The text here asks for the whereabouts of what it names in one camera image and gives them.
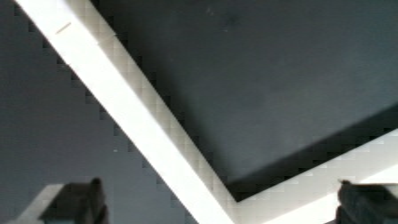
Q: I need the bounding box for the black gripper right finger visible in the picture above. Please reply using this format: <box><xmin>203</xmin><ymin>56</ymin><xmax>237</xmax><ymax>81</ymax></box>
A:
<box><xmin>336</xmin><ymin>180</ymin><xmax>398</xmax><ymax>224</ymax></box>

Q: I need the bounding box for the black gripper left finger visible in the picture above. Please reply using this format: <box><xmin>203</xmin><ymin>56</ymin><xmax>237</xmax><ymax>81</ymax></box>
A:
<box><xmin>40</xmin><ymin>178</ymin><xmax>109</xmax><ymax>224</ymax></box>

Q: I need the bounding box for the white obstacle fence frame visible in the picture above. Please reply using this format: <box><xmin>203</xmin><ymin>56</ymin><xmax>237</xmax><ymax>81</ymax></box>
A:
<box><xmin>15</xmin><ymin>0</ymin><xmax>398</xmax><ymax>224</ymax></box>

